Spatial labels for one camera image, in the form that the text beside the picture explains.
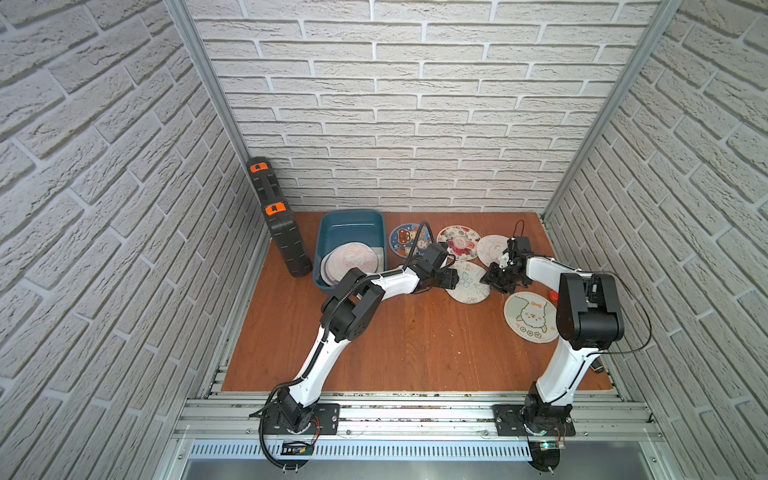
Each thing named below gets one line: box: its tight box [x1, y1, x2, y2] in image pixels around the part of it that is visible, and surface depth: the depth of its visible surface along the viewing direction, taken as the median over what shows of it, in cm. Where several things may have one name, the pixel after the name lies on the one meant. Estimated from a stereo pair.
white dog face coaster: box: [504, 291, 559, 343], surface depth 94 cm
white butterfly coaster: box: [445, 261, 490, 304], surface depth 102 cm
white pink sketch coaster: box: [476, 234, 509, 267], surface depth 112 cm
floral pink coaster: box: [436, 225, 481, 261], surface depth 115 cm
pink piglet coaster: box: [320, 242, 378, 286], surface depth 106 cm
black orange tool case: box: [247, 156, 313, 277], surface depth 89 cm
